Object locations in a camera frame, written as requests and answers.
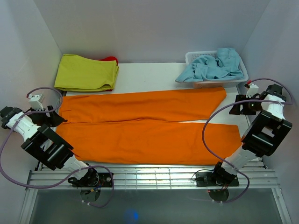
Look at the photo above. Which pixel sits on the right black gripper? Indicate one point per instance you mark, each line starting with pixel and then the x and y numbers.
pixel 235 110

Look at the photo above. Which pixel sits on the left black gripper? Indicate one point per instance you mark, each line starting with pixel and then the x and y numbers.
pixel 53 121

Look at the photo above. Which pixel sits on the orange trousers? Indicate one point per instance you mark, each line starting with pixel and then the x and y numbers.
pixel 156 127

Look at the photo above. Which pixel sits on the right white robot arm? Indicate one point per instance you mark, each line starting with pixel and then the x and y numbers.
pixel 264 135

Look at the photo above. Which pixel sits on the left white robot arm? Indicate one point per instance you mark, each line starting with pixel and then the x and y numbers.
pixel 45 145

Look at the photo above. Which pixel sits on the light blue trousers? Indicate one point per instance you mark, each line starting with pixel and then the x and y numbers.
pixel 222 67

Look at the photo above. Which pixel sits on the folded yellow trousers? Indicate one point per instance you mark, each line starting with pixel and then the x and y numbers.
pixel 79 74

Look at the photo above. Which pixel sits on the folded red trousers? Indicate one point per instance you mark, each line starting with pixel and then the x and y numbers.
pixel 109 58

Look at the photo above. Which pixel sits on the white plastic basket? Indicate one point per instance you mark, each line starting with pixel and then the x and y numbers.
pixel 191 56

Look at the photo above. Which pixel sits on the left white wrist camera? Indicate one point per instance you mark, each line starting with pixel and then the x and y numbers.
pixel 36 102

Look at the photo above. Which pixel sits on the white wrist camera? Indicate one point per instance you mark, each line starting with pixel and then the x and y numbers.
pixel 36 102
pixel 252 89

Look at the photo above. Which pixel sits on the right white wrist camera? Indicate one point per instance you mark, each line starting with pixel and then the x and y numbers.
pixel 252 89

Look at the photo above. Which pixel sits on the aluminium rail frame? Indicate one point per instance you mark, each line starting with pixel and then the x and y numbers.
pixel 168 177

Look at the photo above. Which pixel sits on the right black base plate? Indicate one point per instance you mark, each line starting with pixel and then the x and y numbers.
pixel 204 179

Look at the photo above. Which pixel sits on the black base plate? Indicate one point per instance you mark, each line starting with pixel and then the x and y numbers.
pixel 105 180
pixel 204 179

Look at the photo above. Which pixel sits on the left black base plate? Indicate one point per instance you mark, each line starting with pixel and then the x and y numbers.
pixel 105 180

